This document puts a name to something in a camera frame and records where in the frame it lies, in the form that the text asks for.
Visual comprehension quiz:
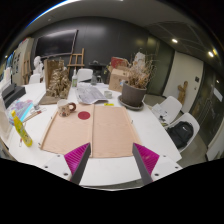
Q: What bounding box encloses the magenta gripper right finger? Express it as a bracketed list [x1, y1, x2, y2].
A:
[132, 143, 159, 185]

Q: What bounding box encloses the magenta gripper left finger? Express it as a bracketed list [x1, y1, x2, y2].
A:
[64, 143, 91, 185]

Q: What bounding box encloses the left tan placemat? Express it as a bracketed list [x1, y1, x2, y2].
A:
[40, 104, 94, 155]

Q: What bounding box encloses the tan placemat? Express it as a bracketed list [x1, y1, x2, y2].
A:
[92, 106, 141, 158]
[40, 104, 94, 155]

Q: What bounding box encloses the right tan placemat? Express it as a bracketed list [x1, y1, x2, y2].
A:
[92, 106, 141, 158]

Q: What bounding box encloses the black backpack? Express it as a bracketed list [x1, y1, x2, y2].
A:
[167, 121, 194, 149]

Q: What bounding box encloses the dark red round coaster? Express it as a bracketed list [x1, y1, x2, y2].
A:
[78, 111, 90, 120]

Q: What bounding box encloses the white chair with backpack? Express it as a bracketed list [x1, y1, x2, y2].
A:
[166, 113, 200, 152]

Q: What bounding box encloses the floral ceramic mug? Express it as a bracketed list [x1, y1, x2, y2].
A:
[57, 99, 76, 117]

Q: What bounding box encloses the white chair far right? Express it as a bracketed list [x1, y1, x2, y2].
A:
[152, 96, 182, 124]

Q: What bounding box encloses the yellow bottle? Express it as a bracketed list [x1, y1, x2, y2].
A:
[11, 111, 33, 147]

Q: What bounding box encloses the newspaper stack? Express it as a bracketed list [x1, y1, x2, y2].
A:
[76, 85, 107, 104]

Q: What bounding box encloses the dark pot with dried plant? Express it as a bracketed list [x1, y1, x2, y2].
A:
[121, 57, 157, 108]

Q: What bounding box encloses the wooden mannequin figure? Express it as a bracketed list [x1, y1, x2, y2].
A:
[178, 81, 188, 105]

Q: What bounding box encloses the small white cup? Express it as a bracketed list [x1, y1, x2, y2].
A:
[104, 91, 112, 99]

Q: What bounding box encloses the colourful booklet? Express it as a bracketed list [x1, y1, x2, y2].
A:
[7, 100, 33, 124]

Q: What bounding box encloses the cardboard sculpture model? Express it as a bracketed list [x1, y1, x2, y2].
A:
[39, 59, 71, 105]

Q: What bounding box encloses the clear spray bottle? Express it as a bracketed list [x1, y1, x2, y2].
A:
[72, 69, 78, 87]

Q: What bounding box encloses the white chair behind table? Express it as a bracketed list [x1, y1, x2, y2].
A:
[77, 68, 93, 82]

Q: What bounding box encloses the cardboard box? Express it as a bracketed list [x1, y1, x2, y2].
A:
[109, 69, 129, 92]

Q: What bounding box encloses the white plaster bust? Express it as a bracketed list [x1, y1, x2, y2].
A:
[33, 56, 44, 77]

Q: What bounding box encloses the wooden easel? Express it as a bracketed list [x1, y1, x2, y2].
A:
[67, 49, 85, 74]

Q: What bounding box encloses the black wall screen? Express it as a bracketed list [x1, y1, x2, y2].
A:
[35, 29, 77, 58]

